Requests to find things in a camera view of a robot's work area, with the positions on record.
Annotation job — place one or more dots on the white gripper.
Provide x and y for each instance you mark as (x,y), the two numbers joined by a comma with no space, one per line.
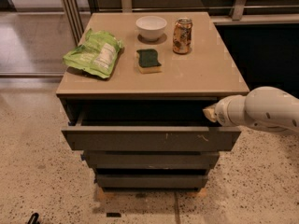
(222,115)

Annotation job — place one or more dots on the grey top drawer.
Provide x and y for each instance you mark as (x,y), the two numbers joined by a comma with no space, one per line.
(150,138)

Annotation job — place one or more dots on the grey drawer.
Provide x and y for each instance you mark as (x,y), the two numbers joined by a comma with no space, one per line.
(150,138)
(151,181)
(150,160)

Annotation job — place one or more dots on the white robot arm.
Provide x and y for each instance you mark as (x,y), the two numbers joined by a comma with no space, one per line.
(265,109)

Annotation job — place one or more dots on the grey drawer cabinet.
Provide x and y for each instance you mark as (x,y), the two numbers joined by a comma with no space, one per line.
(176,96)

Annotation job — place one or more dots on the grey middle drawer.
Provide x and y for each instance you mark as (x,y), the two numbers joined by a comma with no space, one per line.
(150,160)

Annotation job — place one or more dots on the grey bottom drawer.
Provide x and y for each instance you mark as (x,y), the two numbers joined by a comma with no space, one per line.
(151,181)

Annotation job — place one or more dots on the green yellow sponge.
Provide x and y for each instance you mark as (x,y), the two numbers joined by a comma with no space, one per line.
(148,61)

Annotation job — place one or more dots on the orange drink can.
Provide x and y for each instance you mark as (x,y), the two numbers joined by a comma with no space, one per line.
(182,35)

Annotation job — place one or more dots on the white bowl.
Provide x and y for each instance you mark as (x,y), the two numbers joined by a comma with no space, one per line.
(151,28)

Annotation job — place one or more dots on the green chip bag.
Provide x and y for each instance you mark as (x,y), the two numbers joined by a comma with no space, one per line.
(97,55)

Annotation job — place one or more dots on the black floor marker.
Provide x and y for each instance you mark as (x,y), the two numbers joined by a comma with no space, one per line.
(113,214)

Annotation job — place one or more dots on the black object bottom left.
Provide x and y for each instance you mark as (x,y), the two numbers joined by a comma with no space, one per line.
(34,219)

